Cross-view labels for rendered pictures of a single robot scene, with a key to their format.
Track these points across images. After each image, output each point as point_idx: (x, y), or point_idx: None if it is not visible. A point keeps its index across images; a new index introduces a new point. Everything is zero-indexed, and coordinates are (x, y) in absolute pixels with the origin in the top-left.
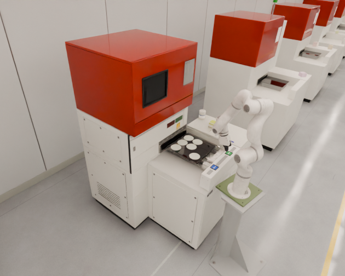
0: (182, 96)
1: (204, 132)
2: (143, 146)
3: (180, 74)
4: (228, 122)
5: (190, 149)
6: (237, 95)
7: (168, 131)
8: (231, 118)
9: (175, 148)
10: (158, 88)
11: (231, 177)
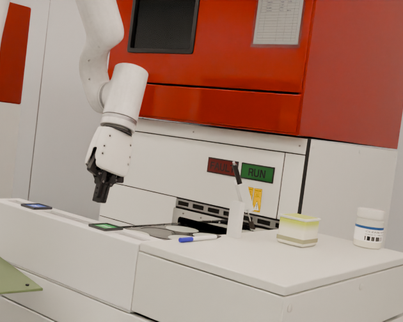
0: (247, 77)
1: (252, 232)
2: (135, 169)
3: (245, 4)
4: (80, 54)
5: (167, 235)
6: None
7: (213, 188)
8: (86, 39)
9: (174, 227)
10: (173, 23)
11: (19, 276)
